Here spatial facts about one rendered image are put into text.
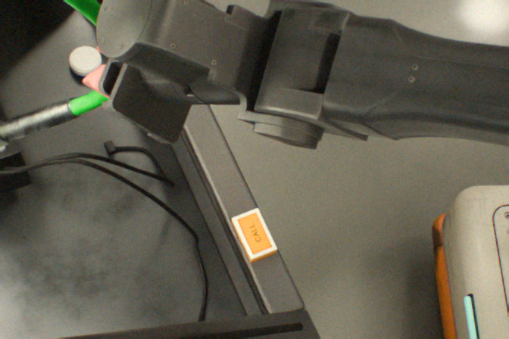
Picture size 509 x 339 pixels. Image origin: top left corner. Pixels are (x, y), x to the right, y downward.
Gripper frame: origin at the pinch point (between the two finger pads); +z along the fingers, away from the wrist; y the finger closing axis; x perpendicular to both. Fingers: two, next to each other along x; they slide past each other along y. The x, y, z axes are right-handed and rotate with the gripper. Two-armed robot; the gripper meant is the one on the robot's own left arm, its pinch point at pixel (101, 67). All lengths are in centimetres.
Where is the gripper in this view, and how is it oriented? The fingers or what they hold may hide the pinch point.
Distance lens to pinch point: 81.3
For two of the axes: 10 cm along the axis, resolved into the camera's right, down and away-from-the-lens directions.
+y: -3.4, 9.1, -2.3
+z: -6.6, -0.6, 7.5
